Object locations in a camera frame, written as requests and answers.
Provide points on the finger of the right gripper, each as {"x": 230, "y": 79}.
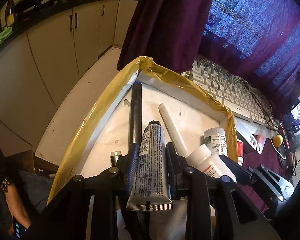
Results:
{"x": 236, "y": 167}

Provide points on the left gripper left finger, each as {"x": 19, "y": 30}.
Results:
{"x": 86, "y": 207}

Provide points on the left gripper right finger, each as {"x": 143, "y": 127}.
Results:
{"x": 216, "y": 207}

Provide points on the red label white bottle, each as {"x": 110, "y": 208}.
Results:
{"x": 240, "y": 152}

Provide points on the large white pill bottle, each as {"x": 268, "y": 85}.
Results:
{"x": 209, "y": 163}

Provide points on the red item plastic packet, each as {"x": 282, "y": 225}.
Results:
{"x": 261, "y": 140}

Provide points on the silver red carton box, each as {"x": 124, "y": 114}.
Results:
{"x": 249, "y": 141}

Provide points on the white bottle labelled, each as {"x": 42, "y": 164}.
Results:
{"x": 215, "y": 140}

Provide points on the grey ointment tube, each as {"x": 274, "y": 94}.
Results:
{"x": 151, "y": 189}

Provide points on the white paper tube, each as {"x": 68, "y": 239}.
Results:
{"x": 173, "y": 131}

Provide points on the person hand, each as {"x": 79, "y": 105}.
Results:
{"x": 15, "y": 204}

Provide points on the maroon table cloth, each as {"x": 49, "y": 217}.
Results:
{"x": 269, "y": 158}

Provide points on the red microphone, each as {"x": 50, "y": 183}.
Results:
{"x": 287, "y": 158}

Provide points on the yellow round cap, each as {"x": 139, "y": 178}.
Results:
{"x": 277, "y": 141}

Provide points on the white computer keyboard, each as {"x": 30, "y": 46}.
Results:
{"x": 234, "y": 92}

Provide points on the black pen in box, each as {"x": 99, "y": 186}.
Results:
{"x": 135, "y": 119}

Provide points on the white kitchen cabinets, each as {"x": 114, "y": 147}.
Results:
{"x": 40, "y": 67}

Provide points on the maroon cloth over monitor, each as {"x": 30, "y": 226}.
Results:
{"x": 257, "y": 40}

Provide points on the green rag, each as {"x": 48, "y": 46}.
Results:
{"x": 6, "y": 36}

